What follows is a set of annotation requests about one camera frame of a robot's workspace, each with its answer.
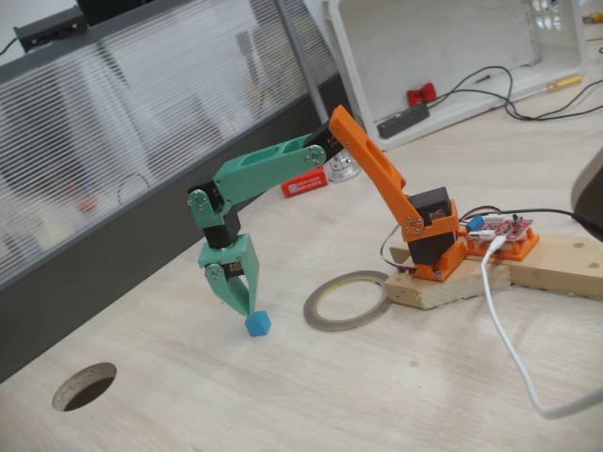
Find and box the grey ring of tape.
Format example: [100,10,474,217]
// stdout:
[302,269,393,333]

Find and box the black box device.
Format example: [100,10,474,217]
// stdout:
[12,8,90,52]

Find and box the white usb cable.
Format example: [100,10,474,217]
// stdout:
[480,234,603,421]

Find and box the wooden base block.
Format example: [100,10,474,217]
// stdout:
[384,244,513,311]

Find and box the grey blurred rounded object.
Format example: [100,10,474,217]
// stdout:
[569,145,603,236]

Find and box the yellow handled screwdriver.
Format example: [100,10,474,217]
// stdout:
[511,73,585,103]

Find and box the red controller board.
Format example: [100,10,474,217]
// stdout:
[464,214,536,246]

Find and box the blue cube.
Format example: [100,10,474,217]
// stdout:
[244,309,273,339]

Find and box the long wooden base plank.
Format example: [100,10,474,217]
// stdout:
[508,234,603,300]

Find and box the white plastic crate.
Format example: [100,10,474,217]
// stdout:
[322,0,590,152]

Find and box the red clamp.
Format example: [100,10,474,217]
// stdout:
[407,82,437,107]

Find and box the grey frosted desk partition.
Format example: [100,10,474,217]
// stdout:
[0,0,352,385]

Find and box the small red box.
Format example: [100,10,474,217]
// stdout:
[281,169,330,199]

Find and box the black power cable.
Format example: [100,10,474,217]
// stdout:
[506,208,603,239]

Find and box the metal partition foot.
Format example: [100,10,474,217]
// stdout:
[327,150,363,184]

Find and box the long black cable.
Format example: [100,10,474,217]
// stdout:
[426,65,603,122]

